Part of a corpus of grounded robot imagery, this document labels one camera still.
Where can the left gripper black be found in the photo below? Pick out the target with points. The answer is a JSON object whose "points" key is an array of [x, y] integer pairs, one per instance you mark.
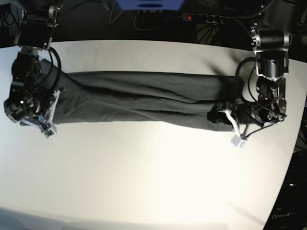
{"points": [[252, 113]]}

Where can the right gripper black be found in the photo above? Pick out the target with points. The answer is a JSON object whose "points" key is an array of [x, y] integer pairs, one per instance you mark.
{"points": [[20, 105]]}

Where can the grey T-shirt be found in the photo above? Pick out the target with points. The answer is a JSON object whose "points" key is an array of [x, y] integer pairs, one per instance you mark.
{"points": [[112, 96]]}

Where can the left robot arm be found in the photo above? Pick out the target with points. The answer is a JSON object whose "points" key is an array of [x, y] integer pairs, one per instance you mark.
{"points": [[273, 25]]}

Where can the black power strip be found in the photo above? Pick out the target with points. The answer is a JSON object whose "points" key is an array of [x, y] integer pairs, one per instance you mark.
{"points": [[207, 18]]}

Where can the black box with lettering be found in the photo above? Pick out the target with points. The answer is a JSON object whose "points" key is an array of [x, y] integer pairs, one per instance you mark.
{"points": [[290, 209]]}

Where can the blue plastic bin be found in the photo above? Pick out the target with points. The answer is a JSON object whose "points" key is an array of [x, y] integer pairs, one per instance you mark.
{"points": [[130, 5]]}

